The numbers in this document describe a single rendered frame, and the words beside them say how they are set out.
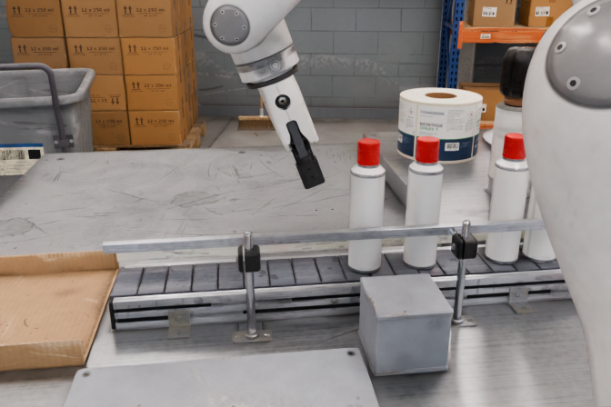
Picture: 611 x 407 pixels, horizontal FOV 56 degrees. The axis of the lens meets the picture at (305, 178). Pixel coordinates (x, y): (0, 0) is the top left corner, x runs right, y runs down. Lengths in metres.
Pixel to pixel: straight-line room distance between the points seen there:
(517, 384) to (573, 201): 0.50
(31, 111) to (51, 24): 1.55
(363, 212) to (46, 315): 0.50
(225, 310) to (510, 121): 0.66
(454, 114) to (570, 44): 1.08
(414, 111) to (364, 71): 4.00
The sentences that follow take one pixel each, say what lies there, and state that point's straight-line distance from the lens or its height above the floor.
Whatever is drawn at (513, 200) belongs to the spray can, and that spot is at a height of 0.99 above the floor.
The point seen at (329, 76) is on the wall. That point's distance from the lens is 5.41.
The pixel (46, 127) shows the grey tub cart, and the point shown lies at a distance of 2.83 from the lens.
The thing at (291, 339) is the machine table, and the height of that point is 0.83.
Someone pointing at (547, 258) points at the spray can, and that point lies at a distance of 1.00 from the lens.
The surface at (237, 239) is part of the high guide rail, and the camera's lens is 0.83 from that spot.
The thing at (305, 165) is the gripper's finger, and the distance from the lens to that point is 0.83.
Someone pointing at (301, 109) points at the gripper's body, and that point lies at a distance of 0.77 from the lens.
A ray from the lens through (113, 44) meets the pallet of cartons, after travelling 4.18.
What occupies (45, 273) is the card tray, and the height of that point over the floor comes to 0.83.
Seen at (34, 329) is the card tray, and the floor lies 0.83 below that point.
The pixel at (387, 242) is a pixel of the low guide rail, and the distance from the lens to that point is 0.95.
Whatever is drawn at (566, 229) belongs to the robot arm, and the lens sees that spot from 0.35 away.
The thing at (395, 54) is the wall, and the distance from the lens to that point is 5.39.
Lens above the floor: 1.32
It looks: 20 degrees down
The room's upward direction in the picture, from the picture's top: straight up
